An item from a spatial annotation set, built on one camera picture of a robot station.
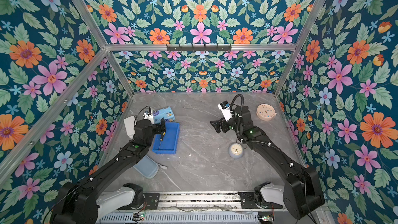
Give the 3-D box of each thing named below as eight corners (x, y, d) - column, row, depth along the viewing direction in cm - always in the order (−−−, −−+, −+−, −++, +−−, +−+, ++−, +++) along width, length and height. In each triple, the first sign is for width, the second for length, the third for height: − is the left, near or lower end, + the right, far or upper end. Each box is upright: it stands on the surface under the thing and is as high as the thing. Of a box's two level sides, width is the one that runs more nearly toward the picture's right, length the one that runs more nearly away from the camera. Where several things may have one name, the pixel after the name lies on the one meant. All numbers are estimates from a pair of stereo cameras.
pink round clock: (257, 120, 106) (259, 117, 103) (254, 107, 114) (255, 103, 111) (275, 120, 106) (277, 117, 103) (271, 107, 114) (273, 103, 111)
